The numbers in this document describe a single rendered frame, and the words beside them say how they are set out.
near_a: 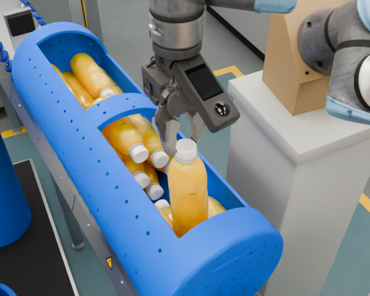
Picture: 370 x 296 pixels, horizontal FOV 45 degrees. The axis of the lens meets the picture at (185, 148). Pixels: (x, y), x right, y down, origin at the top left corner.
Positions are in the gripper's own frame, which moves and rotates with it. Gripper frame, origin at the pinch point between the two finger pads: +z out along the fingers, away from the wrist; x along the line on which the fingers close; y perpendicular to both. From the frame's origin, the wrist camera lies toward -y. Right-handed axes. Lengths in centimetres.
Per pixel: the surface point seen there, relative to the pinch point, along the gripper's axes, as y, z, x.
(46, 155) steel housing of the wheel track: 60, 46, 13
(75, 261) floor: 78, 133, 12
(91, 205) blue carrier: 14.8, 21.9, 14.2
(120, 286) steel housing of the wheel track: 8.2, 46.6, 13.3
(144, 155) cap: 18.3, 17.9, -0.7
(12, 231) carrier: 92, 111, 32
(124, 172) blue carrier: 10.8, 11.9, 7.4
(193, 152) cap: -2.0, -0.3, -0.5
